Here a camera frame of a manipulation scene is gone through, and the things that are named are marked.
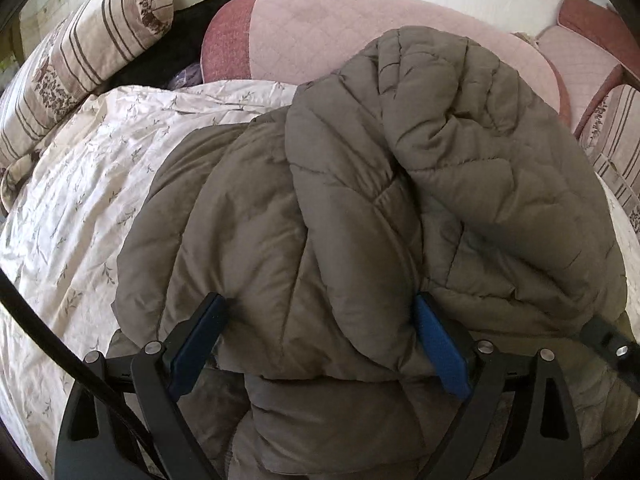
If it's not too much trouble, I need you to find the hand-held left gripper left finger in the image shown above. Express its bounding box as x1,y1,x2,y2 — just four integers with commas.
55,291,226,480

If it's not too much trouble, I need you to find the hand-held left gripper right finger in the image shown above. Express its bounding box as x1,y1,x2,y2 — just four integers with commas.
412,291,586,480

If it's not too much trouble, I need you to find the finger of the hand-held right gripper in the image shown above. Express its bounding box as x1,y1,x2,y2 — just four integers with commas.
580,314,640,396

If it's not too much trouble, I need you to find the olive hooded puffer jacket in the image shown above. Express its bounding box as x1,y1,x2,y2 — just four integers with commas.
107,26,640,480

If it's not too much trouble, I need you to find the white floral quilt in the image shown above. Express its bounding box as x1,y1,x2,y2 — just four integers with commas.
0,82,640,480

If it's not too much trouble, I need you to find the striped floral pillow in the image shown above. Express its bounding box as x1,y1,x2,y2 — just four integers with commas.
0,0,175,168
575,84,640,233

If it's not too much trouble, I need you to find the beige patterned cloth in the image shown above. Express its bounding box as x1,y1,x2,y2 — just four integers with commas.
0,152,38,218

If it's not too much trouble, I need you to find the pink and red back cushion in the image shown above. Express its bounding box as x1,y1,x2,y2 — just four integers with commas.
535,0,640,133

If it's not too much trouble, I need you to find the black cloth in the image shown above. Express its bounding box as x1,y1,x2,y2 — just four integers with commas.
102,0,276,93

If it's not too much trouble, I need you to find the pink quilted headboard cushion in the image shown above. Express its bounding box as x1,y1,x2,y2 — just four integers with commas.
200,0,572,133

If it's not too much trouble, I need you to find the black cable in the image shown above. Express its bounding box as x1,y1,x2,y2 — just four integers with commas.
0,270,156,480

